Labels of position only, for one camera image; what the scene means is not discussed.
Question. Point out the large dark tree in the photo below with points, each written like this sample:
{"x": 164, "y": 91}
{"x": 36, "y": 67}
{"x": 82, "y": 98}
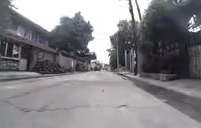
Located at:
{"x": 73, "y": 33}

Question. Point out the pale concrete sidewalk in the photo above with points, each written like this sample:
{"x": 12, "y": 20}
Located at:
{"x": 191, "y": 88}

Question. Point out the pale slim pole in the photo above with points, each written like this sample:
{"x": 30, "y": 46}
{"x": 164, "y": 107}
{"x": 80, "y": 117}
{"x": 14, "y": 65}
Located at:
{"x": 117, "y": 53}

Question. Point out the concrete block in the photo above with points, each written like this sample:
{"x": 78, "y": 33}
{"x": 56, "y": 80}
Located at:
{"x": 168, "y": 77}

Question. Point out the dark gutter strip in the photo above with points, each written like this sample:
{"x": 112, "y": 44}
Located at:
{"x": 174, "y": 98}

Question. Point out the building with awning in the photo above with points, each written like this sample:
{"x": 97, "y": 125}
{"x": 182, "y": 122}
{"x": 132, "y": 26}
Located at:
{"x": 88, "y": 57}

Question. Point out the leaning dark utility pole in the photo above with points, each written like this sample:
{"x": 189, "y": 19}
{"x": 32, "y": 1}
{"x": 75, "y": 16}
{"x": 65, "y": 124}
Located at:
{"x": 133, "y": 36}

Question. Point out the trees beside the road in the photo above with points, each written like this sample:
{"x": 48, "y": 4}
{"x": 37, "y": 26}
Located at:
{"x": 123, "y": 36}

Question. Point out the grey house with porch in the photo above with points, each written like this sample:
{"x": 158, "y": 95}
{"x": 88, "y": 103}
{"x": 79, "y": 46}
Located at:
{"x": 24, "y": 43}

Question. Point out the pile of rubble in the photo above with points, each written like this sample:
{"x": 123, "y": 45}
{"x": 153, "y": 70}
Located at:
{"x": 48, "y": 67}

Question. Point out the concrete sidewalk by house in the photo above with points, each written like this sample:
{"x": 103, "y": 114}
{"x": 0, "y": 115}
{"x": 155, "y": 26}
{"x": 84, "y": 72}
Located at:
{"x": 11, "y": 75}

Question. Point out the thin leaning pole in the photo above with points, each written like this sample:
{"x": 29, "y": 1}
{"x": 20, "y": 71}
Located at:
{"x": 138, "y": 10}

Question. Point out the dark railing fence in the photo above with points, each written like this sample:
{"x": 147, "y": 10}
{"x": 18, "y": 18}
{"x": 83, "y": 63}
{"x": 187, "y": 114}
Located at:
{"x": 164, "y": 58}

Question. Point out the big dark tree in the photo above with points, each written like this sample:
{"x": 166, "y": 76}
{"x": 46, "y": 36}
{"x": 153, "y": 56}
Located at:
{"x": 168, "y": 20}

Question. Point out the grey boundary wall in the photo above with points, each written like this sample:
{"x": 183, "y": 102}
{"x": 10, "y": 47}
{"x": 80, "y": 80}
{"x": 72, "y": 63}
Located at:
{"x": 66, "y": 61}

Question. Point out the grey concrete road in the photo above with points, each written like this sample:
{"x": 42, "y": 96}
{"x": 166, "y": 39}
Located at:
{"x": 88, "y": 96}

